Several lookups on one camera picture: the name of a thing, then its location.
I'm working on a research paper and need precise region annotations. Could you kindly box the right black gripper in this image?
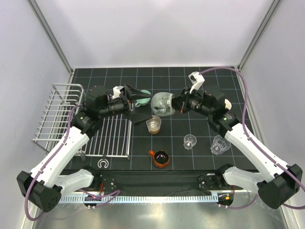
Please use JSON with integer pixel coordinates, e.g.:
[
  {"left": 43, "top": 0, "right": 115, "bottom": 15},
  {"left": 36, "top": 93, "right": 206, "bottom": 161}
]
[{"left": 167, "top": 86, "right": 213, "bottom": 117}]

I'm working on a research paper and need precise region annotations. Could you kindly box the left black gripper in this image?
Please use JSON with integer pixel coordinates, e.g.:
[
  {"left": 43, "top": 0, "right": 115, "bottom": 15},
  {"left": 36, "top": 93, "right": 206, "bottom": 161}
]
[{"left": 99, "top": 84, "right": 153, "bottom": 126}]

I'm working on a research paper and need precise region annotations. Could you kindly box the grey ceramic mug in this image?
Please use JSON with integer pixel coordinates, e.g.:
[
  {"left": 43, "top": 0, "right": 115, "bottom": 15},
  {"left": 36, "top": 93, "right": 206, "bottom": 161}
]
[{"left": 151, "top": 92, "right": 175, "bottom": 117}]

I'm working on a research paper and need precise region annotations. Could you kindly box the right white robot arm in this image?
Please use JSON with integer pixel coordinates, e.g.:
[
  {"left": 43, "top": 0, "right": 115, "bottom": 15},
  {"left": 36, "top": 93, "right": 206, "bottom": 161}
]
[{"left": 172, "top": 86, "right": 304, "bottom": 209}]

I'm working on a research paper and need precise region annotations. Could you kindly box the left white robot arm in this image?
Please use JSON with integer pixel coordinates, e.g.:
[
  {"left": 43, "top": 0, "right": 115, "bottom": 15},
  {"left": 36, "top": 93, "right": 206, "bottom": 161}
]
[{"left": 17, "top": 83, "right": 152, "bottom": 215}]

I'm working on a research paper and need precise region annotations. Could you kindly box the mint green cup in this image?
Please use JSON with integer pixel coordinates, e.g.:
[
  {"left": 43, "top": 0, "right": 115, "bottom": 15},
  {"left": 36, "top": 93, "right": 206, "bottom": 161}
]
[{"left": 135, "top": 90, "right": 151, "bottom": 107}]

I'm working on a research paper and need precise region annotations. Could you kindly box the light blue tall mug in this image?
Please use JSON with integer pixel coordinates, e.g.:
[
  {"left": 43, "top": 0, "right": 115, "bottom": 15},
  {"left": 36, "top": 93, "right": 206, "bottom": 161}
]
[{"left": 224, "top": 99, "right": 232, "bottom": 110}]

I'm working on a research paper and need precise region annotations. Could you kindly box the steel tumbler cup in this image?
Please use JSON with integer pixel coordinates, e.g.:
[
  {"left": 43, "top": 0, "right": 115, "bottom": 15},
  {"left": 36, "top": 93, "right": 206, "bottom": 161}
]
[{"left": 146, "top": 115, "right": 162, "bottom": 135}]

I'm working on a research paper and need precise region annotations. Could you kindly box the small clear glass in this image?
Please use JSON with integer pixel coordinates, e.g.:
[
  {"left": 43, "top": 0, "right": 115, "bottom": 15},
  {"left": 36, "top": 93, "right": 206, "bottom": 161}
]
[{"left": 183, "top": 134, "right": 197, "bottom": 150}]

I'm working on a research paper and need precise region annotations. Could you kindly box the large clear plastic cup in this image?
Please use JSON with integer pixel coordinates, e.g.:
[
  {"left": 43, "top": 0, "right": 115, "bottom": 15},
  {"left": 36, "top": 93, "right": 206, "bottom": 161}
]
[{"left": 210, "top": 135, "right": 231, "bottom": 155}]

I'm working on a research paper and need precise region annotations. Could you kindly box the black grid mat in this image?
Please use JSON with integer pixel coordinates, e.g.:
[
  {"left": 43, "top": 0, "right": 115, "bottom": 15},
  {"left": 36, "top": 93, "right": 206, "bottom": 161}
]
[{"left": 65, "top": 67, "right": 255, "bottom": 171}]

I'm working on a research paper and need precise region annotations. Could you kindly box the orange black ceramic cup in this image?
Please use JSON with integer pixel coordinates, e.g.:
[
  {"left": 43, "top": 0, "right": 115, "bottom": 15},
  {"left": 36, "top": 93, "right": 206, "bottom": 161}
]
[{"left": 148, "top": 150, "right": 170, "bottom": 168}]

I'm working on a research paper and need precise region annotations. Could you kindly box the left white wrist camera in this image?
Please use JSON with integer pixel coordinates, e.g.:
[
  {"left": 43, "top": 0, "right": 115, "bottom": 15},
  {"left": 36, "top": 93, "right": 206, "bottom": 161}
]
[{"left": 112, "top": 86, "right": 124, "bottom": 100}]

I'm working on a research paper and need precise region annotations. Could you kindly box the metal wire dish rack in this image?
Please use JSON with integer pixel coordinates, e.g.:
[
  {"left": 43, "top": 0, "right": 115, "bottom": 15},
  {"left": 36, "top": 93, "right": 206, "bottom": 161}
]
[{"left": 32, "top": 83, "right": 140, "bottom": 160}]

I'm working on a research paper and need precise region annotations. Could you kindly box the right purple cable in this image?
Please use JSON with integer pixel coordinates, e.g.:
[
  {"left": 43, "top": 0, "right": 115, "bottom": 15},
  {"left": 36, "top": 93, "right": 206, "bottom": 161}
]
[{"left": 200, "top": 67, "right": 305, "bottom": 210}]

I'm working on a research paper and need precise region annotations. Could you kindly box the purple cable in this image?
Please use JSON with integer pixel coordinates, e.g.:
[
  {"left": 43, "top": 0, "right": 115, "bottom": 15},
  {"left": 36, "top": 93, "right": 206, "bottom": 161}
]
[
  {"left": 200, "top": 67, "right": 305, "bottom": 210},
  {"left": 25, "top": 104, "right": 121, "bottom": 221}
]

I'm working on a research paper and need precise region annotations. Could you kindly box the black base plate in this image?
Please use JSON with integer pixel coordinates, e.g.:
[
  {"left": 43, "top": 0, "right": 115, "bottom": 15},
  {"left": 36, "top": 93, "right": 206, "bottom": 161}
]
[{"left": 73, "top": 169, "right": 235, "bottom": 197}]

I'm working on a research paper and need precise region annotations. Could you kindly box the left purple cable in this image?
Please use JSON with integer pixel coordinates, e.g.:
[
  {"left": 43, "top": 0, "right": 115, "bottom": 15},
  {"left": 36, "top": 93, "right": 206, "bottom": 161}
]
[{"left": 25, "top": 104, "right": 121, "bottom": 221}]

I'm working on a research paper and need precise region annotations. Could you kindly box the slotted cable duct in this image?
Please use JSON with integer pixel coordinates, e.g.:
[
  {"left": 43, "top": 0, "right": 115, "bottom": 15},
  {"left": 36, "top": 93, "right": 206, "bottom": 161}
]
[{"left": 59, "top": 193, "right": 218, "bottom": 204}]

